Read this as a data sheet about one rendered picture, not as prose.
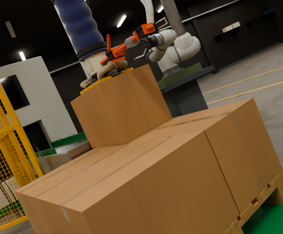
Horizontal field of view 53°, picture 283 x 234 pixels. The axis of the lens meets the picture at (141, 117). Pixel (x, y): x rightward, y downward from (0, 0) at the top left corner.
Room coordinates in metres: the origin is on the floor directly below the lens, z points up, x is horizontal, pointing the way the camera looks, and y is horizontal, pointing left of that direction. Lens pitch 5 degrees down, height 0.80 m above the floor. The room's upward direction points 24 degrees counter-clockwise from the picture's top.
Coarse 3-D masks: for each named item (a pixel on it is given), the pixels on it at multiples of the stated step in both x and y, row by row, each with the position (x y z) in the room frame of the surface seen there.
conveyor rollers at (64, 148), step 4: (80, 140) 3.46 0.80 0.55; (84, 140) 3.20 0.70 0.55; (64, 144) 3.98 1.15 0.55; (68, 144) 3.65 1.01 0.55; (72, 144) 3.39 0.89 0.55; (76, 144) 3.14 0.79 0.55; (56, 148) 4.00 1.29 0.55; (60, 148) 3.67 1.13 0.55; (64, 148) 3.34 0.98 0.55; (68, 148) 3.09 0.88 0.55; (72, 148) 2.92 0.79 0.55; (60, 152) 3.03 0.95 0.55
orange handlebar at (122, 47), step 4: (148, 28) 1.48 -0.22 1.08; (152, 28) 1.50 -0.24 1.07; (132, 40) 1.60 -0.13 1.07; (124, 44) 1.67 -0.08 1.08; (120, 48) 1.71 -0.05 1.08; (124, 48) 1.71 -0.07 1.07; (128, 48) 1.75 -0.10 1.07; (116, 52) 1.76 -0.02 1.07; (104, 60) 1.90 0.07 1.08; (116, 60) 2.16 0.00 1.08
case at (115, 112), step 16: (112, 80) 1.74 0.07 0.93; (128, 80) 1.79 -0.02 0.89; (144, 80) 1.85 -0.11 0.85; (80, 96) 1.99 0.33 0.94; (96, 96) 1.77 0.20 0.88; (112, 96) 1.72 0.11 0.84; (128, 96) 1.77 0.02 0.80; (144, 96) 1.82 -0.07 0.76; (160, 96) 1.88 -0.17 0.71; (80, 112) 2.11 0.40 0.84; (96, 112) 1.86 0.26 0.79; (112, 112) 1.69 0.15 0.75; (128, 112) 1.74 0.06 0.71; (144, 112) 1.80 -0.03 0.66; (160, 112) 1.85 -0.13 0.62; (96, 128) 1.96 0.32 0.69; (112, 128) 1.75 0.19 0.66; (128, 128) 1.72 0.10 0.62; (144, 128) 1.77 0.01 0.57; (96, 144) 2.08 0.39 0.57; (112, 144) 1.85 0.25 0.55
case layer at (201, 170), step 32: (160, 128) 1.70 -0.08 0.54; (192, 128) 1.29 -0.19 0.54; (224, 128) 1.22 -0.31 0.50; (256, 128) 1.34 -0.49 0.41; (96, 160) 1.58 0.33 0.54; (128, 160) 1.22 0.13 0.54; (160, 160) 1.01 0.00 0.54; (192, 160) 1.08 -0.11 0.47; (224, 160) 1.18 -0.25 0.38; (256, 160) 1.29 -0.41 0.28; (32, 192) 1.48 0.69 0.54; (64, 192) 1.16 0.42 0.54; (96, 192) 0.95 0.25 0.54; (128, 192) 0.91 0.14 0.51; (160, 192) 0.98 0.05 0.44; (192, 192) 1.05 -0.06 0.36; (224, 192) 1.13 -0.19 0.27; (256, 192) 1.24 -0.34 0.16; (32, 224) 1.74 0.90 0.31; (64, 224) 1.05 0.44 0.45; (96, 224) 0.83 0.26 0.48; (128, 224) 0.89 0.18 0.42; (160, 224) 0.95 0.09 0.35; (192, 224) 1.01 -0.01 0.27; (224, 224) 1.10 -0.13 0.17
